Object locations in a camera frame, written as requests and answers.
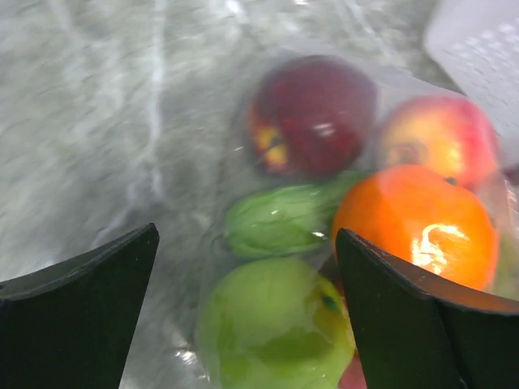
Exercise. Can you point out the clear orange zip top bag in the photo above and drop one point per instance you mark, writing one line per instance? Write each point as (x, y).
(246, 175)

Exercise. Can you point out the orange fake tangerine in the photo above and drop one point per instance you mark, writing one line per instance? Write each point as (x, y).
(426, 219)

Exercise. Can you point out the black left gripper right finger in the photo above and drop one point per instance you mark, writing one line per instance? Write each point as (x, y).
(414, 329)

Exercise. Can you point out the dark red fake apple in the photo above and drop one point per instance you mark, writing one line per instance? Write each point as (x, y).
(311, 116)

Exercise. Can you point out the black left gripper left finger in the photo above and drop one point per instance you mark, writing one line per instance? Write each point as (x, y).
(70, 325)

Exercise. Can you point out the pink red fake peach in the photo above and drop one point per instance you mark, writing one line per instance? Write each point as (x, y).
(448, 134)

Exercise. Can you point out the white perforated rectangular basket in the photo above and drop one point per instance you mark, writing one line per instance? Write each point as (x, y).
(476, 43)

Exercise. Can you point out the green fake apple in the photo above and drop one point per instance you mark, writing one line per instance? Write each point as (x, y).
(275, 323)

